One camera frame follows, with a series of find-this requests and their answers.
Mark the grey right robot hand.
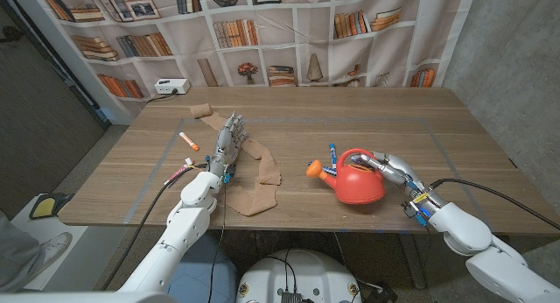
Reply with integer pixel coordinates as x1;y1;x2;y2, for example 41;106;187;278
349;151;448;212

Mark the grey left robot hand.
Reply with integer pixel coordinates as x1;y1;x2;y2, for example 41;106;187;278
205;110;249;180

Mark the red watering can orange spout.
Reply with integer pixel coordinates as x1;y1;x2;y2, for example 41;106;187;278
304;147;387;206

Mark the tan adhesive wrap strip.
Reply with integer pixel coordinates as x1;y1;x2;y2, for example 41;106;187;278
189;102;283;217

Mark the orange marker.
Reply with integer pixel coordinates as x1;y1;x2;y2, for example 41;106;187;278
178;131;200;152

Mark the red marker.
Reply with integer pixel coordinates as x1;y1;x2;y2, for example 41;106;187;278
163;164;193;187

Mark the white power strip box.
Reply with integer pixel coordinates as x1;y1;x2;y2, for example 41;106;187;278
153;78;192;95

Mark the grey table leg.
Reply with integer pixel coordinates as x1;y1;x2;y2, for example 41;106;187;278
397;233;428;291

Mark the blue grey base cover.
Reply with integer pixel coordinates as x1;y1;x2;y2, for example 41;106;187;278
165;230;240;303

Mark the printed bookshelf backdrop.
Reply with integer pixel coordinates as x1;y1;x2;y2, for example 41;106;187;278
37;0;479;120

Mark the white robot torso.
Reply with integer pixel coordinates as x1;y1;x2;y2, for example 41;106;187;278
235;249;363;303

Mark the white floor board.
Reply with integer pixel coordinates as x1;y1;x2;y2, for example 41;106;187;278
8;195;91;292

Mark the dark perforated panel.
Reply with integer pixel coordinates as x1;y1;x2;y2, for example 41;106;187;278
0;0;110;210

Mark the yellow black foot pedal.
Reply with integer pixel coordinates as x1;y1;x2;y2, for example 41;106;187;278
28;193;75;221

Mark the person in grey trousers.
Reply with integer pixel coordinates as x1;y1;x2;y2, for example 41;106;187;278
0;210;74;293

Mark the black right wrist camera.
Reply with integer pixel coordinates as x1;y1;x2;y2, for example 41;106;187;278
401;200;429;228

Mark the right arm thick black cable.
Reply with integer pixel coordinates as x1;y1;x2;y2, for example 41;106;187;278
429;178;560;232

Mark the arm thick black cable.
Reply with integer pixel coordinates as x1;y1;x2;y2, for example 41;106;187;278
101;162;209;292
429;178;560;232

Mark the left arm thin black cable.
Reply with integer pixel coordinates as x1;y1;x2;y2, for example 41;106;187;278
206;180;228;303

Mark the left arm thick black cable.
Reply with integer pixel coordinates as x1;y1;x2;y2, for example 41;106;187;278
101;162;209;292

